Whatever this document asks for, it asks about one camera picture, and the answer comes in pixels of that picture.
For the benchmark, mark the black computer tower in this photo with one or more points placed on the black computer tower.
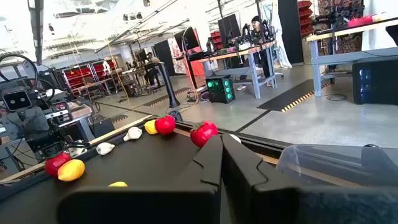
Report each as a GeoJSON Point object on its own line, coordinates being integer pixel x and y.
{"type": "Point", "coordinates": [376, 81]}

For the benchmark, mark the black gantry post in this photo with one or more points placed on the black gantry post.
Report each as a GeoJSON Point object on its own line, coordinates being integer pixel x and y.
{"type": "Point", "coordinates": [38, 31]}

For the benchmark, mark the grey-legged workbench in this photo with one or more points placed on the grey-legged workbench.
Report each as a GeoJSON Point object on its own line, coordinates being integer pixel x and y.
{"type": "Point", "coordinates": [315, 62]}
{"type": "Point", "coordinates": [253, 81]}

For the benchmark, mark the black yellow-striped floor mat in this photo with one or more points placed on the black yellow-striped floor mat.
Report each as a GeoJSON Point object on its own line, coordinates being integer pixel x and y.
{"type": "Point", "coordinates": [289, 96]}
{"type": "Point", "coordinates": [164, 98]}

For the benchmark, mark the shelf with red bins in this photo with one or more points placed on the shelf with red bins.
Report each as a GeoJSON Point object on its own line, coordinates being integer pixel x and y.
{"type": "Point", "coordinates": [77, 77]}

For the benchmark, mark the white hanging sheet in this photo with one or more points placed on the white hanging sheet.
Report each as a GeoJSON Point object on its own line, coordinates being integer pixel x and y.
{"type": "Point", "coordinates": [275, 18]}
{"type": "Point", "coordinates": [376, 37]}

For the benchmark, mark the computer tower green fans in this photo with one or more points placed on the computer tower green fans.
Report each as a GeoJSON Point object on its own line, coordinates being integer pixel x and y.
{"type": "Point", "coordinates": [220, 89]}

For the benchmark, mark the clear plastic basket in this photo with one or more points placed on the clear plastic basket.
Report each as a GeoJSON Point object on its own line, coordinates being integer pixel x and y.
{"type": "Point", "coordinates": [326, 161]}

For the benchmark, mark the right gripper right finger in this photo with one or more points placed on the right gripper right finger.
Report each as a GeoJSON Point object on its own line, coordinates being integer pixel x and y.
{"type": "Point", "coordinates": [255, 202]}

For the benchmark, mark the black standing panel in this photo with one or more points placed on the black standing panel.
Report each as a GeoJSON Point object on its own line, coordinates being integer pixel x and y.
{"type": "Point", "coordinates": [290, 31]}

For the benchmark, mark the red storage bins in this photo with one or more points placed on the red storage bins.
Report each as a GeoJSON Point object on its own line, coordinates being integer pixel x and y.
{"type": "Point", "coordinates": [216, 40]}
{"type": "Point", "coordinates": [305, 15]}

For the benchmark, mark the patterned wall tapestry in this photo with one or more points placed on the patterned wall tapestry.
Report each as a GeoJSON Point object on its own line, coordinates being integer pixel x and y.
{"type": "Point", "coordinates": [353, 45]}

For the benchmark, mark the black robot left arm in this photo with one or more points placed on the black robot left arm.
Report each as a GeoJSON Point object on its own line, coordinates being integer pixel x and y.
{"type": "Point", "coordinates": [46, 143]}

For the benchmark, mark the white toy garlic bulb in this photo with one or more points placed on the white toy garlic bulb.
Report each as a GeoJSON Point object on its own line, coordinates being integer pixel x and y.
{"type": "Point", "coordinates": [133, 133]}
{"type": "Point", "coordinates": [105, 148]}

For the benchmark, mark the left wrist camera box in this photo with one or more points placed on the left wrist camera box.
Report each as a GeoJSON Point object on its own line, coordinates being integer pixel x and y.
{"type": "Point", "coordinates": [17, 100]}

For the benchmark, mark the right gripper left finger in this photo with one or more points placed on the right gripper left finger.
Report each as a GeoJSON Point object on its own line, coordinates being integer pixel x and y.
{"type": "Point", "coordinates": [155, 202]}

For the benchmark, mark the black pole stand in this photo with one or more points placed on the black pole stand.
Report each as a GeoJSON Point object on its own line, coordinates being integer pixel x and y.
{"type": "Point", "coordinates": [169, 87]}

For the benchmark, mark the yellow toy lemon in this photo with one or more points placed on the yellow toy lemon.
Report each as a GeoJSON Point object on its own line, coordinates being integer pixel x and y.
{"type": "Point", "coordinates": [71, 170]}
{"type": "Point", "coordinates": [118, 184]}
{"type": "Point", "coordinates": [150, 127]}

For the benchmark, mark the person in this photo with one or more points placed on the person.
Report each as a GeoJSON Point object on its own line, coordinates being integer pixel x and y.
{"type": "Point", "coordinates": [151, 73]}
{"type": "Point", "coordinates": [256, 34]}

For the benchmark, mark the pink cloth bundle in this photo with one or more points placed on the pink cloth bundle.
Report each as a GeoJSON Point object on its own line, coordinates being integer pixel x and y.
{"type": "Point", "coordinates": [360, 21]}

